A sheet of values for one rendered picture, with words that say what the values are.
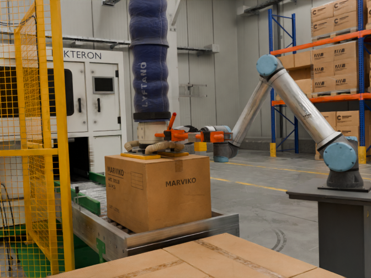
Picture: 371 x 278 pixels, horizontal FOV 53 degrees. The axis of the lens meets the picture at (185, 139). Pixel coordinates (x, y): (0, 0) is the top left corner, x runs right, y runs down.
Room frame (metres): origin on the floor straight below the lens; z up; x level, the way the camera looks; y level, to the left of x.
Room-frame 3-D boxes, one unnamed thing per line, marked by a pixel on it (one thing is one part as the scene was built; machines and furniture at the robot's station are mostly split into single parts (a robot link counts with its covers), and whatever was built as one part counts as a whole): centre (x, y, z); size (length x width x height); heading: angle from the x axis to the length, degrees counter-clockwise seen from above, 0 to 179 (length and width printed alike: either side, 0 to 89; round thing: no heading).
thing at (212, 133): (1.76, -0.13, 1.08); 0.08 x 0.07 x 0.05; 33
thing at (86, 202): (3.11, 1.05, 0.60); 1.60 x 0.10 x 0.09; 32
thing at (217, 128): (2.21, -0.20, 1.07); 0.12 x 0.09 x 0.10; 122
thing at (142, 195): (2.24, 0.20, 0.75); 0.60 x 0.40 x 0.40; 32
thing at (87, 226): (2.77, 0.91, 0.50); 2.31 x 0.05 x 0.19; 32
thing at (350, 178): (2.07, -0.88, 0.81); 0.19 x 0.19 x 0.10
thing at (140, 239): (1.96, 0.01, 0.58); 0.70 x 0.03 x 0.06; 122
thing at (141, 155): (2.21, 0.28, 0.97); 0.34 x 0.10 x 0.05; 33
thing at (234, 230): (1.96, 0.01, 0.48); 0.70 x 0.03 x 0.15; 122
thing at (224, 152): (2.23, -0.21, 0.96); 0.12 x 0.09 x 0.12; 153
